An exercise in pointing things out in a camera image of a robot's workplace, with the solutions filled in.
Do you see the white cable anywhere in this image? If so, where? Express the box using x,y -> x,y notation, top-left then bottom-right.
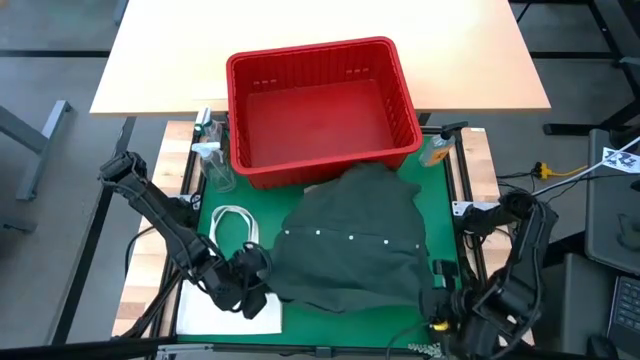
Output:
532,135 -> 640,197

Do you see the clear spray bottle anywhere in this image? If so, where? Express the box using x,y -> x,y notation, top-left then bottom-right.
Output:
191,142 -> 238,194

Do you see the grey cabinet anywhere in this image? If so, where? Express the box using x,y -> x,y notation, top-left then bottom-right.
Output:
584,128 -> 640,276

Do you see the white canvas tote bag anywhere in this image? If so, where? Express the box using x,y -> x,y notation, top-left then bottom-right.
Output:
176,204 -> 285,337

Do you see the light wooden desk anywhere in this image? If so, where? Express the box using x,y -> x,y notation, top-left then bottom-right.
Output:
89,0 -> 551,117

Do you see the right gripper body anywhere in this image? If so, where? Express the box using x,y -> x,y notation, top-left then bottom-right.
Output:
419,285 -> 504,354

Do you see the black computer mouse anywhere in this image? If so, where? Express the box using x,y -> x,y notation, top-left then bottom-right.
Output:
587,333 -> 620,360

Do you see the black aluminium table frame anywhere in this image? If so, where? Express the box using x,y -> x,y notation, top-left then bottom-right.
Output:
112,117 -> 534,360

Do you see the silver camera mount bar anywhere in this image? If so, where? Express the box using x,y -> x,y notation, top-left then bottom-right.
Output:
154,342 -> 494,360

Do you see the grey metal table leg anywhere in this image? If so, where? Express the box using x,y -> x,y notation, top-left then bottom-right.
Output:
0,99 -> 72,202

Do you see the red plastic laundry bin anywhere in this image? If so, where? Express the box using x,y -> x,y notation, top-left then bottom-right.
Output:
225,35 -> 425,190

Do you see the dark keyboard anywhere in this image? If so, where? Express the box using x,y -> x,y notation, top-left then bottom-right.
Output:
606,274 -> 640,346

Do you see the green table mat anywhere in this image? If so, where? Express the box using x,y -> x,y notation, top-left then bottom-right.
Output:
177,134 -> 474,351

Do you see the white paper fiducial tag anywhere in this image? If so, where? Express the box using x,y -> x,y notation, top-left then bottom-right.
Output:
601,146 -> 640,175

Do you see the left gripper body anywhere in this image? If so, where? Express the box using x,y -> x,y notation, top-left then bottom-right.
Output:
207,249 -> 274,314

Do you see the yellow power plug cable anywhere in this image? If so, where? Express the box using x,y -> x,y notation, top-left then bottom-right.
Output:
532,162 -> 591,181

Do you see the dark green garment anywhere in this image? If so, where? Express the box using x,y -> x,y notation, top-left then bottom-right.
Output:
267,162 -> 437,315

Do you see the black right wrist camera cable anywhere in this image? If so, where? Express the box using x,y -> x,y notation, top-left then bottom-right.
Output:
384,319 -> 434,351

